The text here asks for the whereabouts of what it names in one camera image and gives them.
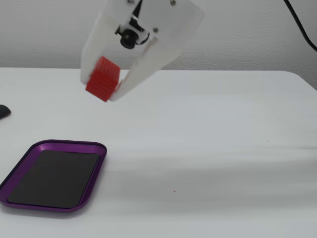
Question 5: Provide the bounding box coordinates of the black cable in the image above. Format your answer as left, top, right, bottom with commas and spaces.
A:
283, 0, 317, 53

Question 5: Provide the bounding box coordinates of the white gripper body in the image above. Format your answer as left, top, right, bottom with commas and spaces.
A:
104, 0, 205, 38

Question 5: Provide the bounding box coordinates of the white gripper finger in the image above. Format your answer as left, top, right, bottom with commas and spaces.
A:
80, 18, 125, 85
108, 29, 197, 102

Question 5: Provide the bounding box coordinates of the dark rounded object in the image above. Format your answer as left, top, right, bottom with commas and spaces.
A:
0, 105, 12, 120

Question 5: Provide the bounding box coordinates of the red studded cube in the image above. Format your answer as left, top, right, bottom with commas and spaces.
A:
85, 56, 121, 103

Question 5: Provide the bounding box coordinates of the black tray mat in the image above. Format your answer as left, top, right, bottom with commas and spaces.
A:
6, 149, 100, 209

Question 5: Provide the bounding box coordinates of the purple metal tray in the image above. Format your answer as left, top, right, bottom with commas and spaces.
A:
0, 139, 107, 214

